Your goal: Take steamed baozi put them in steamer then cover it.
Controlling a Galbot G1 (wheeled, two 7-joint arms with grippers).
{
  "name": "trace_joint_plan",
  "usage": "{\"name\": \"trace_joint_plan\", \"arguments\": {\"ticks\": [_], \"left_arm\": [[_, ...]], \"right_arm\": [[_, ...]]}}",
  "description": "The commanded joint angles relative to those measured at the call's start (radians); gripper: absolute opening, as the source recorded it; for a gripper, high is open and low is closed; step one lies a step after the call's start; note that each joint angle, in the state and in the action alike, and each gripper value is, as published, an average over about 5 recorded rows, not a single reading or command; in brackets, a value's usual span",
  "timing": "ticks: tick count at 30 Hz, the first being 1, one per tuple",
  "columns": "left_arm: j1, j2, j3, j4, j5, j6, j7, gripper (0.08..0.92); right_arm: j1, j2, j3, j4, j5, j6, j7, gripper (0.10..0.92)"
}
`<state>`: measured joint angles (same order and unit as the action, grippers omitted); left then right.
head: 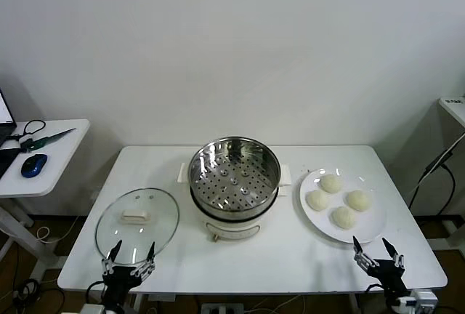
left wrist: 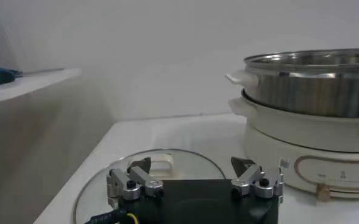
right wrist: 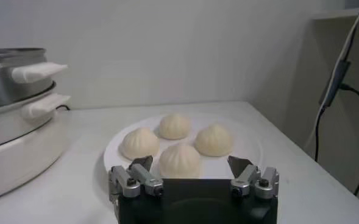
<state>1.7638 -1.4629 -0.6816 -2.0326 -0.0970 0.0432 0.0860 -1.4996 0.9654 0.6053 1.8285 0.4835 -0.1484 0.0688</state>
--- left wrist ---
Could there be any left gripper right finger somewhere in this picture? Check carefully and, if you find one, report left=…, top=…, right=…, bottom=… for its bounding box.
left=230, top=156, right=285, bottom=204

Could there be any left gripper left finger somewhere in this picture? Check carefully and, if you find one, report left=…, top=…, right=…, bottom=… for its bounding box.
left=105, top=156, right=165, bottom=211

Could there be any round glass pot lid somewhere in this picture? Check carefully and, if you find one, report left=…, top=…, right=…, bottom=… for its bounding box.
left=72, top=148, right=227, bottom=224

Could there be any stainless steel steamer basket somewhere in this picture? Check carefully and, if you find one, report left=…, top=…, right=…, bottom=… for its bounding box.
left=224, top=47, right=359, bottom=118

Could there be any cream electric cooking pot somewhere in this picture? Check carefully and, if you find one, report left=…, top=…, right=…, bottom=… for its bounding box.
left=227, top=89, right=359, bottom=201

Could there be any white side table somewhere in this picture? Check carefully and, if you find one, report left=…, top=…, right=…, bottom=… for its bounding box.
left=0, top=67, right=82, bottom=105

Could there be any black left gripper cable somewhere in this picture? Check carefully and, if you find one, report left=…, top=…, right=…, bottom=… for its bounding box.
left=84, top=209, right=139, bottom=224

